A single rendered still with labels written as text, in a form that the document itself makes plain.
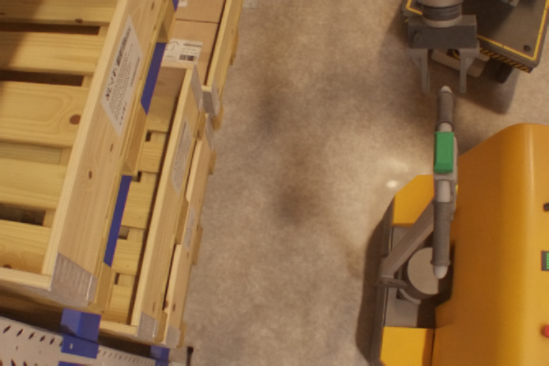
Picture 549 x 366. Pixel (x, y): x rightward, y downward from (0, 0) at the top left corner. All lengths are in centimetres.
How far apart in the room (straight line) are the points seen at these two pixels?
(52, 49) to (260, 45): 166
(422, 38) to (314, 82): 172
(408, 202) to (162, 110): 100
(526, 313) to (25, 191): 132
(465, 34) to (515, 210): 78
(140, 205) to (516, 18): 195
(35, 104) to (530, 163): 139
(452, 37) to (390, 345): 129
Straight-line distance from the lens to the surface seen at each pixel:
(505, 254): 172
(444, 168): 108
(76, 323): 128
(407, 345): 208
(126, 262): 171
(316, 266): 243
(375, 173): 259
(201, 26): 238
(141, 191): 176
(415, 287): 202
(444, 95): 127
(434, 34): 109
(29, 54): 141
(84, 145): 101
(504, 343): 166
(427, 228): 146
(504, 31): 277
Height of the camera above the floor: 237
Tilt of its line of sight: 69 degrees down
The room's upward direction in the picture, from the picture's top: 2 degrees counter-clockwise
